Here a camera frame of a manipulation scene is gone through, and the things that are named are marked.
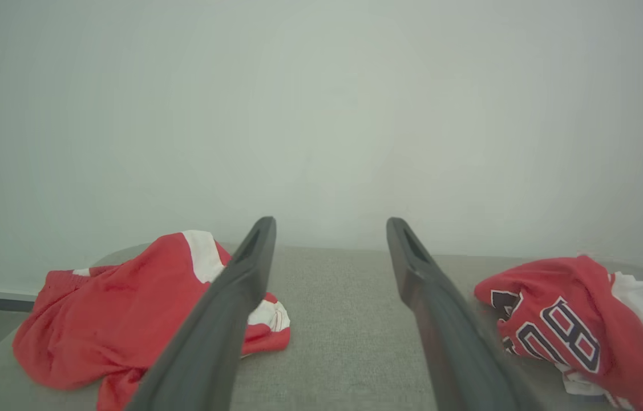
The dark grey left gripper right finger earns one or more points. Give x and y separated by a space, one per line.
452 342

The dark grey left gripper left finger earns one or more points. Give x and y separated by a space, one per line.
213 337

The red white-striped basketball shorts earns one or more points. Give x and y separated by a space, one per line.
110 319

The red Bulls basketball jersey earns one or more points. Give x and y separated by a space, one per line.
572 302

